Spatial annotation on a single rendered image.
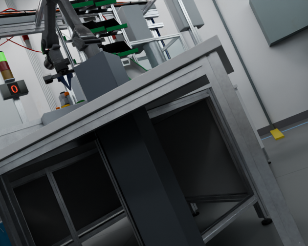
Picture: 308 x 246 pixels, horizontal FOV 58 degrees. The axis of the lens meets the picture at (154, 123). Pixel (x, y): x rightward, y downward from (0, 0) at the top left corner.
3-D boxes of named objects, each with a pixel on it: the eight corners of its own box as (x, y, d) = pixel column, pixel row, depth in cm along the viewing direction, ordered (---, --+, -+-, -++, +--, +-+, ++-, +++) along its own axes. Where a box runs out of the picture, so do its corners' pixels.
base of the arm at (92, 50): (99, 56, 106) (93, 42, 106) (85, 64, 108) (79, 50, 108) (108, 58, 112) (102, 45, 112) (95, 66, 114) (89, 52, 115)
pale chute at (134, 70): (154, 82, 159) (153, 74, 156) (134, 89, 154) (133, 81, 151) (131, 64, 178) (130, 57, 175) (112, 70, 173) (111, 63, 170)
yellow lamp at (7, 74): (14, 77, 142) (11, 68, 142) (4, 79, 139) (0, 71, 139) (14, 81, 146) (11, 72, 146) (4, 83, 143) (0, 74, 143)
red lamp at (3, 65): (11, 68, 142) (7, 59, 142) (0, 70, 139) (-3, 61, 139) (11, 72, 146) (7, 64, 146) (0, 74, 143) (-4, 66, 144)
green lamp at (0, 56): (7, 59, 142) (4, 51, 142) (-3, 61, 139) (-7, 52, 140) (7, 64, 146) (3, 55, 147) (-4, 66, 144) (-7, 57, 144)
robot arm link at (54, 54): (61, 41, 131) (55, 51, 138) (50, 42, 127) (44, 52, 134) (67, 54, 130) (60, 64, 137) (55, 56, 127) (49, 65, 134)
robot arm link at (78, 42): (103, 43, 110) (97, 29, 111) (83, 45, 105) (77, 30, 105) (96, 51, 115) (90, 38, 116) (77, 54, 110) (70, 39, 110)
